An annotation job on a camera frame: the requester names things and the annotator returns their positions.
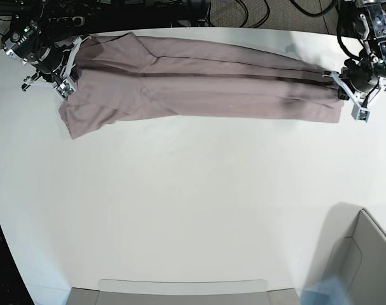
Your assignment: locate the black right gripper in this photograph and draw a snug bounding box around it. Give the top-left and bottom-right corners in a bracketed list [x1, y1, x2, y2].
[1, 27, 92, 83]

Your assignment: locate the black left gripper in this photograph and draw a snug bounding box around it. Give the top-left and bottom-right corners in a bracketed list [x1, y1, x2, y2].
[331, 58, 382, 100]

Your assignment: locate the pink T-shirt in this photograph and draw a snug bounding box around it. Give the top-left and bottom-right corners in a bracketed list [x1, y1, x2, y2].
[59, 33, 343, 139]

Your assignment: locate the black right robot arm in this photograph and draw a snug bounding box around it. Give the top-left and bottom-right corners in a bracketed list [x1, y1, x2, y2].
[2, 1, 86, 84]

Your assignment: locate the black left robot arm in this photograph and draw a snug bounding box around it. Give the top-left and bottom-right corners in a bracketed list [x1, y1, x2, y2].
[336, 1, 386, 106]

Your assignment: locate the grey box at right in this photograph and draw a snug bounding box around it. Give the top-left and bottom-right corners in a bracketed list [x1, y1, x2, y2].
[323, 209, 386, 304]

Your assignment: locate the grey box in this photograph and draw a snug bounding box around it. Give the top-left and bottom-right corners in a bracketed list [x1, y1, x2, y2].
[323, 209, 386, 304]
[66, 279, 300, 304]

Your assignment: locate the blue blurred object bottom right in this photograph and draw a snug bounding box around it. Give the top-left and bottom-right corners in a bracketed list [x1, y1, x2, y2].
[298, 276, 352, 305]

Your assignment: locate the grey box at bottom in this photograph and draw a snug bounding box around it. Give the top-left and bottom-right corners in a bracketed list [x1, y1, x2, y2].
[66, 279, 300, 304]

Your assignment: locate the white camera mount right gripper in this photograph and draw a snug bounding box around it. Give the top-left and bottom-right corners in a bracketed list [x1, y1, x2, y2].
[21, 35, 90, 101]

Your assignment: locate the white camera mount gripper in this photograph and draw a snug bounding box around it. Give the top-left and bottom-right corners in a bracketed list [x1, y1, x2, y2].
[21, 35, 90, 101]
[323, 71, 386, 123]

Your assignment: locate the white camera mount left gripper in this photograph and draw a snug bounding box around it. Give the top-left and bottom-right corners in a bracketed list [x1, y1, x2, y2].
[323, 71, 386, 123]

